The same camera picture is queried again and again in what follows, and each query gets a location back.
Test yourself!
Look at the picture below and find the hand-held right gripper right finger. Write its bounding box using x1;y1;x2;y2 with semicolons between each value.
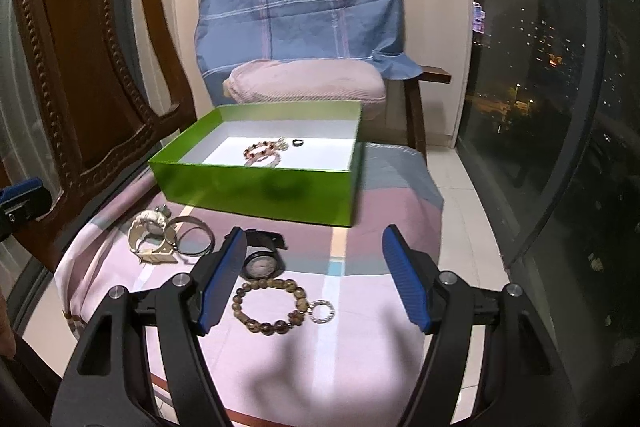
382;224;581;427

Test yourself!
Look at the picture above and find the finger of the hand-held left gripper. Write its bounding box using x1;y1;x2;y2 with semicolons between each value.
0;178;53;240

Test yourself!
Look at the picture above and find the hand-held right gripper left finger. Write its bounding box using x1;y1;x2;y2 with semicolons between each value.
50;227;248;427

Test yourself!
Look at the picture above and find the brown bead bracelet with ring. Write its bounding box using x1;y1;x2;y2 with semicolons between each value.
231;276;335;338

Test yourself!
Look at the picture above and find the green cardboard box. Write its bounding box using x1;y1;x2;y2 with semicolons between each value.
147;101;363;228

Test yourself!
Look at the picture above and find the dark red bead bracelet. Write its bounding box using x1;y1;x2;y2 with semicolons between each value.
243;139;281;160

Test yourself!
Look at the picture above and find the black wrist watch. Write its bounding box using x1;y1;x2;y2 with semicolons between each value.
223;229;287;280

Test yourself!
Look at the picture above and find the thin metal bangle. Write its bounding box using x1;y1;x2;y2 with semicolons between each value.
164;217;216;258

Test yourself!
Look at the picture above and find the white wrist watch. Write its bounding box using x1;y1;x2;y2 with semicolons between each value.
128;211;180;265

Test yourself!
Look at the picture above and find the pink plaid sheet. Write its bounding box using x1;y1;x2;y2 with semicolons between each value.
55;139;446;427

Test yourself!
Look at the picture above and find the carved brown wooden chair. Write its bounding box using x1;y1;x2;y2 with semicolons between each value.
0;0;198;273

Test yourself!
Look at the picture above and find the pink pillow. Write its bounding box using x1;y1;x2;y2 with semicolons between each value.
222;59;388;118

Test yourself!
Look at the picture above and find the small paper tag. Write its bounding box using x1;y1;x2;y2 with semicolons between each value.
472;2;488;48

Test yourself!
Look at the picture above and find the wooden armchair frame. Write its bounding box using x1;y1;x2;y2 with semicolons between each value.
404;66;452;160

